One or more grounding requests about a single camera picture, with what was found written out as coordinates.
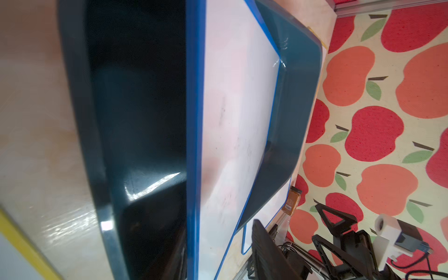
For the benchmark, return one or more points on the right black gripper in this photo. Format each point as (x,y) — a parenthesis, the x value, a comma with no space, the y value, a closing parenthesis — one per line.
(354,249)

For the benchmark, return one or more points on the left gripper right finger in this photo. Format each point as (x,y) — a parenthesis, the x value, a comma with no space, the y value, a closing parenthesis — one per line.
(269,255)

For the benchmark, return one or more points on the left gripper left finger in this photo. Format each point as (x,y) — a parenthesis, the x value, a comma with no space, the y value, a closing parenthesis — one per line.
(171,263)

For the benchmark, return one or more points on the blue framed whiteboard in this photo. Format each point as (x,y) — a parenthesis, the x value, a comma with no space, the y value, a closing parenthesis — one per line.
(265,215)
(232,69)

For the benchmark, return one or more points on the dark teal storage box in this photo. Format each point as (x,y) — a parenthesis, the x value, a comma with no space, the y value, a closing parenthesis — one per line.
(126,63)

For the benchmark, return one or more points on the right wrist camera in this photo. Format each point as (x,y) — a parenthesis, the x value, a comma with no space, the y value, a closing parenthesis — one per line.
(395,238)

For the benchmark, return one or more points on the right aluminium frame post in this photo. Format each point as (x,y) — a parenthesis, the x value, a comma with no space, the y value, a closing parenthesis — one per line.
(367,7)

